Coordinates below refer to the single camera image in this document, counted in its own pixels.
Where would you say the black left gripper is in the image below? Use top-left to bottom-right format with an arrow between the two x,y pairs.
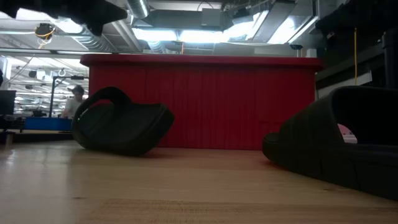
43,0 -> 129,37

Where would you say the black slide sandal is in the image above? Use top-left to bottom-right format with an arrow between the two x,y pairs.
262,86 -> 398,202
70,86 -> 175,156

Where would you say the blue bin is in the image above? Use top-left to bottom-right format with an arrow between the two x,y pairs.
24,116 -> 73,131

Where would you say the red plastic bin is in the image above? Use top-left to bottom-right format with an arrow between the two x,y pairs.
80,53 -> 326,151

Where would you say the person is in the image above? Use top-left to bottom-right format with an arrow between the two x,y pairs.
60,84 -> 86,119

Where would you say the black monitor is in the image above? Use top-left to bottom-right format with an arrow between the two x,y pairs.
0,90 -> 17,116

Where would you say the grey ceiling box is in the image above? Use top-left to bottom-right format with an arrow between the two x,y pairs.
200,7 -> 223,27

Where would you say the silver ventilation duct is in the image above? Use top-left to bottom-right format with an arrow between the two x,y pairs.
126,0 -> 150,19

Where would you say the black metal stand frame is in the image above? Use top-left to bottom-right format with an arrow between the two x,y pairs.
49,75 -> 90,118

